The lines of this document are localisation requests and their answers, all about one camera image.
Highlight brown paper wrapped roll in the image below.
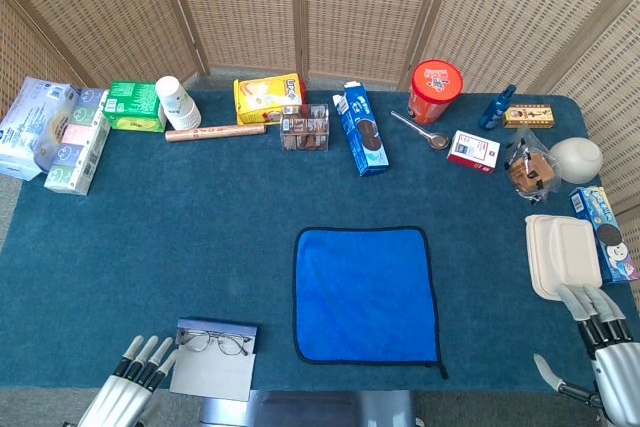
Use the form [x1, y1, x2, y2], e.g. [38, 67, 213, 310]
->
[165, 122, 267, 144]

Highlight metal spoon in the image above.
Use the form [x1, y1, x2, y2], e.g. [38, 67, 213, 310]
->
[390, 110, 451, 151]

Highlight clear bag of biscuits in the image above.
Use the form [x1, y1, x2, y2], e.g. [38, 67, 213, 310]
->
[502, 127, 564, 206]

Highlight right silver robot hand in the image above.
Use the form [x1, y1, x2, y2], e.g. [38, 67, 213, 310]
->
[532, 284, 640, 427]

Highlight wicker folding screen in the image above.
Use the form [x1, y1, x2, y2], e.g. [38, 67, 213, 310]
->
[0, 0, 640, 313]

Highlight green tissue pack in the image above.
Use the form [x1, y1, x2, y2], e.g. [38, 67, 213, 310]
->
[102, 79, 169, 134]

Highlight blue cloth black trim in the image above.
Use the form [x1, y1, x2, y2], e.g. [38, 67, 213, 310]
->
[291, 225, 449, 381]

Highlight yellow bread package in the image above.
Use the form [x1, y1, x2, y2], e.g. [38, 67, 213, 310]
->
[233, 72, 308, 126]

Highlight yellow brown small box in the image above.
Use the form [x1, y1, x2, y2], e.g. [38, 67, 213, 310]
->
[503, 103, 557, 129]

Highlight clear box brown cookies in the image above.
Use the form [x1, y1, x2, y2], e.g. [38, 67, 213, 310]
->
[279, 103, 331, 153]

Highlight white upturned bowl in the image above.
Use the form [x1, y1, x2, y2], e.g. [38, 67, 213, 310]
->
[548, 137, 605, 185]

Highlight orange instant noodle tub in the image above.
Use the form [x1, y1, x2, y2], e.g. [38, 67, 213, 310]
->
[407, 58, 465, 125]

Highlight blue cartoon cookie box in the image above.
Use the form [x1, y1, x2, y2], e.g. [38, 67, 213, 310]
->
[570, 185, 640, 284]

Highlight beige takeout container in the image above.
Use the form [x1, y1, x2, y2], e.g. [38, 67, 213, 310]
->
[524, 214, 604, 304]

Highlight blue spray bottle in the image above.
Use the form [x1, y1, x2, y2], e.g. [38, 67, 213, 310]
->
[478, 84, 517, 131]

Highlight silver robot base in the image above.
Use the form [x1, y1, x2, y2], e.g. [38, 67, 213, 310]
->
[198, 389, 419, 427]

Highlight blue glasses case grey lining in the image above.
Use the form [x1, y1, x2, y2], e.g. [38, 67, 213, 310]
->
[169, 317, 259, 402]

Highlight red white small box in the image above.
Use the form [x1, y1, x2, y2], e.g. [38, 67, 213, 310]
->
[446, 129, 501, 175]

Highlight white paper cup stack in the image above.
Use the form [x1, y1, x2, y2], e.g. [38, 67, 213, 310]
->
[154, 76, 203, 132]

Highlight long blue cookie box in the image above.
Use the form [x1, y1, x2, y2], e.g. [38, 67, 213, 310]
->
[333, 80, 391, 178]

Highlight wire-frame eyeglasses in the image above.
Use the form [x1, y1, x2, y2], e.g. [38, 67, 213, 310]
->
[177, 329, 251, 357]

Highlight pastel tissue multipack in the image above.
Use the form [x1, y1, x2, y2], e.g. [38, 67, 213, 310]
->
[43, 87, 112, 197]

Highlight pale blue tissue bag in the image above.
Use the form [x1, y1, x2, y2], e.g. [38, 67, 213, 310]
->
[0, 76, 81, 182]

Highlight teal table carpet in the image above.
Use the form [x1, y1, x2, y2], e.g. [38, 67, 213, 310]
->
[0, 89, 640, 393]

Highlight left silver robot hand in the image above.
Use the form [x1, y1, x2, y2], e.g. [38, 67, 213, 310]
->
[74, 334, 180, 427]

